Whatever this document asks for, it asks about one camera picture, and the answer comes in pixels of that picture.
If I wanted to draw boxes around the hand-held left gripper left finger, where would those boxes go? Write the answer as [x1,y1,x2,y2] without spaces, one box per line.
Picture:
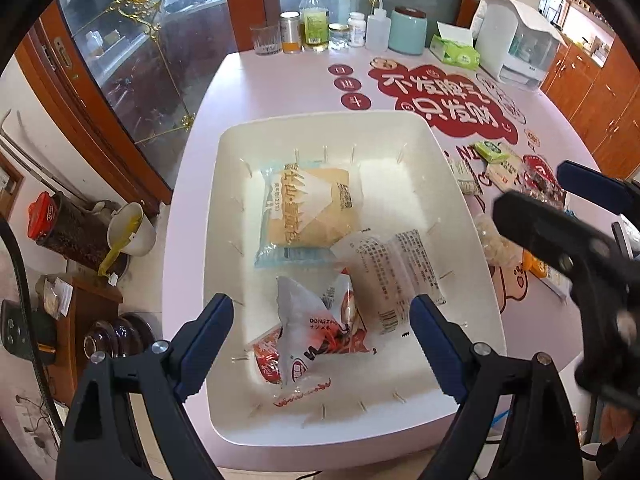
[55,292,236,480]

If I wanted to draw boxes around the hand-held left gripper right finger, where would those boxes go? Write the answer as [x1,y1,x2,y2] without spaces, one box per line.
[409,294,586,480]

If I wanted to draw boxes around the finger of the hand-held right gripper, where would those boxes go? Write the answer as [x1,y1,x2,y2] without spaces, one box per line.
[491,191,640,403]
[556,160,640,213]

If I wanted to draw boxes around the clear pale snack packet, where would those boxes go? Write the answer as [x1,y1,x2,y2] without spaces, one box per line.
[472,212,523,266]

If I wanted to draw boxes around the beige snack packet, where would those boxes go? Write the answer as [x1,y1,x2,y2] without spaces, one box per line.
[486,147,523,191]

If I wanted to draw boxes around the silver snack packet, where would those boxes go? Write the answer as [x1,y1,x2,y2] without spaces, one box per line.
[445,155,483,196]

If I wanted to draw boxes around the white plastic tray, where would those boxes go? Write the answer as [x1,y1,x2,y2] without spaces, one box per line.
[202,110,508,448]

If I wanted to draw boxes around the yellow snack packet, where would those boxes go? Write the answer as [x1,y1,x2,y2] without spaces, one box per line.
[522,250,573,301]

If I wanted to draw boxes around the dark red snack packet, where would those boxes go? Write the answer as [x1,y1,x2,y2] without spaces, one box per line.
[520,155,568,206]

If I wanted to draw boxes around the small red snack packet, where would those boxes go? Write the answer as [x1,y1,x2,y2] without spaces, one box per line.
[244,325,286,386]

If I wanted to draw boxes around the clear printed snack packet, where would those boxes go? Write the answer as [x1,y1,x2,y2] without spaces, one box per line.
[330,227,448,336]

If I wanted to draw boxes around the dark glazed bowl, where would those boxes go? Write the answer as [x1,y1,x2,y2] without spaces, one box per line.
[82,312,156,361]

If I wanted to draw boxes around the grey and red snack packet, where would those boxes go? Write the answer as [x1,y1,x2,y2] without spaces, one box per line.
[272,270,381,408]

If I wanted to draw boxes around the small green snack packet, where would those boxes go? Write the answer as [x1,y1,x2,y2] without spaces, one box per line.
[472,140,508,163]

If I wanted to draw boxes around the wooden side table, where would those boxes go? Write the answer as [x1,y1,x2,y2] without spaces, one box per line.
[45,275,166,406]

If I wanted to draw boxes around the white jug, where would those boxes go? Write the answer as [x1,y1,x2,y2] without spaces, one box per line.
[107,201,157,256]

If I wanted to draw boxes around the yellow bread packet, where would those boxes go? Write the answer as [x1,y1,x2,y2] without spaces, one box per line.
[252,160,363,271]

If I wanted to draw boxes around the white countertop appliance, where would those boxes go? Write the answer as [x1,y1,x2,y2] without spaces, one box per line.
[470,0,568,92]

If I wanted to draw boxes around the red lid jar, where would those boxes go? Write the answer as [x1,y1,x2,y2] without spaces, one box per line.
[27,191,113,263]

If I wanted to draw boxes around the green tissue pack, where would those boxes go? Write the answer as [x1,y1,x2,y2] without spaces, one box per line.
[429,21,481,72]

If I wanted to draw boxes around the teal canister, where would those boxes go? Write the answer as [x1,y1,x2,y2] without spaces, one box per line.
[388,6,428,56]

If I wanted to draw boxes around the white squeeze bottle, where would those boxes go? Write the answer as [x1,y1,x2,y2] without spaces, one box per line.
[360,0,391,52]

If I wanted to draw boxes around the pink printed table cover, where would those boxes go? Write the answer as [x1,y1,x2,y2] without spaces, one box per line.
[162,50,608,463]

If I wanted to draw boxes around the white pill bottle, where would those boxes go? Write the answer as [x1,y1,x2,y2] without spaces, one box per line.
[347,11,368,48]

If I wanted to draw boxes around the small glass jar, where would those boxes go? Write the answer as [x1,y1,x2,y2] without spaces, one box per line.
[328,23,351,51]

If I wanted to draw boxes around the wooden glass door cabinet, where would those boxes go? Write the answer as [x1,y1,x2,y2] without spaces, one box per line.
[30,0,241,201]

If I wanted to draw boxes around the glass tumbler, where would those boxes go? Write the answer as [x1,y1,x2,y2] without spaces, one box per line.
[250,22,282,57]

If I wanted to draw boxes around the oil bottle with green label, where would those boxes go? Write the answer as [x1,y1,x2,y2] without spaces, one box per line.
[299,0,331,53]

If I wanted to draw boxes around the orange spice jar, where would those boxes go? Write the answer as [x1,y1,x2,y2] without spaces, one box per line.
[280,11,302,55]

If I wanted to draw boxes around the wooden wall cabinets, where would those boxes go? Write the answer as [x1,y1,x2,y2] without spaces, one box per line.
[542,0,640,181]

